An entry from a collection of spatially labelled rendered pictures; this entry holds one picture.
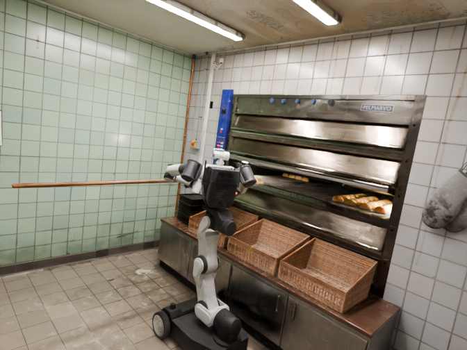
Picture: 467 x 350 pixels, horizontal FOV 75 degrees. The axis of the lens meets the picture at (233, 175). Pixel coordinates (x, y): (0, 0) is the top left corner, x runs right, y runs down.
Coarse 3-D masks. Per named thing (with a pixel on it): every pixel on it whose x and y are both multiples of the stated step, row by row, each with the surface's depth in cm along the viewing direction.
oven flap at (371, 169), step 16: (240, 144) 337; (256, 144) 322; (272, 144) 308; (288, 144) 295; (272, 160) 302; (288, 160) 288; (304, 160) 277; (320, 160) 267; (336, 160) 257; (352, 160) 248; (368, 160) 240; (384, 160) 232; (400, 160) 225; (352, 176) 244; (368, 176) 233; (384, 176) 228
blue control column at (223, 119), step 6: (222, 90) 353; (228, 90) 346; (222, 96) 353; (228, 96) 346; (222, 102) 353; (228, 102) 346; (228, 108) 346; (222, 114) 353; (228, 114) 346; (222, 120) 353; (228, 120) 347; (222, 126) 353; (228, 126) 349; (222, 132) 353; (222, 138) 352
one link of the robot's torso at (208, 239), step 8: (200, 224) 232; (208, 224) 227; (200, 232) 233; (208, 232) 238; (216, 232) 242; (200, 240) 237; (208, 240) 233; (216, 240) 238; (200, 248) 238; (208, 248) 233; (216, 248) 239; (200, 256) 235; (208, 256) 233; (216, 256) 239; (208, 264) 232; (216, 264) 237
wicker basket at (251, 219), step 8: (232, 208) 339; (192, 216) 321; (200, 216) 329; (240, 216) 329; (248, 216) 322; (256, 216) 315; (192, 224) 316; (240, 224) 326; (248, 224) 305; (192, 232) 315; (224, 240) 284; (224, 248) 285
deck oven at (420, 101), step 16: (416, 96) 215; (416, 112) 214; (416, 128) 214; (304, 144) 279; (320, 144) 267; (336, 144) 256; (352, 144) 254; (224, 160) 355; (304, 176) 289; (400, 176) 222; (272, 192) 304; (400, 192) 222; (240, 208) 336; (256, 208) 319; (320, 208) 267; (400, 208) 222; (288, 224) 291; (384, 224) 229; (336, 240) 256; (368, 256) 237; (384, 256) 229; (384, 272) 229; (384, 288) 229
